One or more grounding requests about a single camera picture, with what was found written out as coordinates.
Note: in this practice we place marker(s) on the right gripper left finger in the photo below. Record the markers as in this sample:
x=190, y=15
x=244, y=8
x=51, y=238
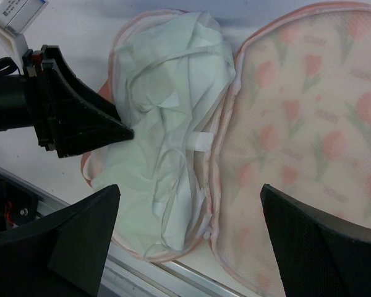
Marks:
x=63, y=253

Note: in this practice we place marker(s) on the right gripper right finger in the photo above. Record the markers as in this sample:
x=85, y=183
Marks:
x=318, y=254

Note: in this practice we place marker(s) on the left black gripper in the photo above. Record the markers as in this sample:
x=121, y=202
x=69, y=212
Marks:
x=68, y=116

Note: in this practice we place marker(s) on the light green bra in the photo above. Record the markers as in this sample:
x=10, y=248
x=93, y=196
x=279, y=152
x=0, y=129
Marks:
x=169, y=73

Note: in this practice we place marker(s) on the floral mesh laundry bag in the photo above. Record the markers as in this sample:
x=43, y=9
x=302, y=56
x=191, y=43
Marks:
x=296, y=116

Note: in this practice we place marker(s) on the aluminium mounting rail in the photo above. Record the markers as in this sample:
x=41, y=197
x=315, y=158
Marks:
x=197, y=273

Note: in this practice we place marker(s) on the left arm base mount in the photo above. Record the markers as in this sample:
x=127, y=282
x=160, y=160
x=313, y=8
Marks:
x=18, y=205

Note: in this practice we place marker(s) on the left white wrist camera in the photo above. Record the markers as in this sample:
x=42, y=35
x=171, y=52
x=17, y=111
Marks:
x=15, y=17

